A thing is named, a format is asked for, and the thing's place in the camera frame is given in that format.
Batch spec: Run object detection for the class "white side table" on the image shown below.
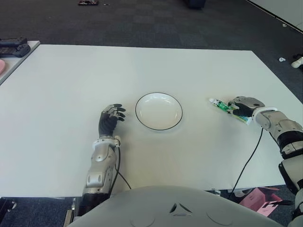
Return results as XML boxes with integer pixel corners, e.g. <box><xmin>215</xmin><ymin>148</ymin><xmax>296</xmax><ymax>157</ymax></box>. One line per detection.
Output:
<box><xmin>0</xmin><ymin>40</ymin><xmax>41</xmax><ymax>86</ymax></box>

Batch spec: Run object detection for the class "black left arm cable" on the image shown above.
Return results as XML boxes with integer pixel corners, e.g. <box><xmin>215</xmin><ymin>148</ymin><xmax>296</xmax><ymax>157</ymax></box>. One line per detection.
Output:
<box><xmin>113</xmin><ymin>144</ymin><xmax>132</xmax><ymax>190</ymax></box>

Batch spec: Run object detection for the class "green white toothpaste tube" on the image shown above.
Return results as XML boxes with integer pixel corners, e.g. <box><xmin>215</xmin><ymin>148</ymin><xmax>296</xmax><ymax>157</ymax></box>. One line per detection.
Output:
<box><xmin>208</xmin><ymin>98</ymin><xmax>253</xmax><ymax>125</ymax></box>

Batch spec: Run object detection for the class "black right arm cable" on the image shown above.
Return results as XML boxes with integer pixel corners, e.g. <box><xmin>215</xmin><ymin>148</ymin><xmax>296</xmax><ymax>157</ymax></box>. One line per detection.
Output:
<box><xmin>231</xmin><ymin>126</ymin><xmax>264</xmax><ymax>199</ymax></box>

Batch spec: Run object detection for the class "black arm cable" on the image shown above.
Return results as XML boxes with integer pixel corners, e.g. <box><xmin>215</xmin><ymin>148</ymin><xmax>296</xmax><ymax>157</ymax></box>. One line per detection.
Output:
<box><xmin>231</xmin><ymin>126</ymin><xmax>264</xmax><ymax>199</ymax></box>
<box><xmin>113</xmin><ymin>144</ymin><xmax>132</xmax><ymax>190</ymax></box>

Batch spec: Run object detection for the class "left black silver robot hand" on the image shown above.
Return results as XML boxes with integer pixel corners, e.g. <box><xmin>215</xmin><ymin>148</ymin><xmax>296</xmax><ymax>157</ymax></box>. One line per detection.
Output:
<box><xmin>98</xmin><ymin>103</ymin><xmax>127</xmax><ymax>139</ymax></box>

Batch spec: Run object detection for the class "white plate with black rim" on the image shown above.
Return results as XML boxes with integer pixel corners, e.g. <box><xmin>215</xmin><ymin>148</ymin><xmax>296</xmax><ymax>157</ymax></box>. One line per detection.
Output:
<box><xmin>135</xmin><ymin>92</ymin><xmax>184</xmax><ymax>131</ymax></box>

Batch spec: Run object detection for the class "metal robot stand rail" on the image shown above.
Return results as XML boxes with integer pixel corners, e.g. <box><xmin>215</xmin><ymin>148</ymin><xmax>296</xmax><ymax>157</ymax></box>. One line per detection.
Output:
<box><xmin>63</xmin><ymin>197</ymin><xmax>78</xmax><ymax>227</ymax></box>

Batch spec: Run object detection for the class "grey robot torso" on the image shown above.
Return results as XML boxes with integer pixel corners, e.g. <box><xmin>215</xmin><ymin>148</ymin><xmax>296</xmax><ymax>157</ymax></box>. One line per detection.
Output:
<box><xmin>67</xmin><ymin>185</ymin><xmax>285</xmax><ymax>227</ymax></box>

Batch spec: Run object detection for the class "metal table frame part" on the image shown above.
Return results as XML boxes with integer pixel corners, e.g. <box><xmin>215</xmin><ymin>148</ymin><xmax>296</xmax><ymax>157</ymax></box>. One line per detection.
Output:
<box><xmin>0</xmin><ymin>196</ymin><xmax>18</xmax><ymax>215</ymax></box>

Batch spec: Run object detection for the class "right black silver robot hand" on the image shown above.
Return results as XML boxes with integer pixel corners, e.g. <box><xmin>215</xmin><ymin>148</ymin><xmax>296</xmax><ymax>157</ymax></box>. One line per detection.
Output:
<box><xmin>227</xmin><ymin>96</ymin><xmax>266</xmax><ymax>118</ymax></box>

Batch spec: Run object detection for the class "white background table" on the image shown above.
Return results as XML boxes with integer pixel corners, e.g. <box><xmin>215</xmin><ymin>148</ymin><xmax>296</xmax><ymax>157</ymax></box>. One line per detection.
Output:
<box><xmin>245</xmin><ymin>0</ymin><xmax>303</xmax><ymax>33</ymax></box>

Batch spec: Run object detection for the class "dark game controller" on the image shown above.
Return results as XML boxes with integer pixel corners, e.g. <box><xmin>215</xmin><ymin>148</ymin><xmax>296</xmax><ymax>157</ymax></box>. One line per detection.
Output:
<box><xmin>0</xmin><ymin>44</ymin><xmax>31</xmax><ymax>59</ymax></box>
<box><xmin>0</xmin><ymin>37</ymin><xmax>28</xmax><ymax>47</ymax></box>

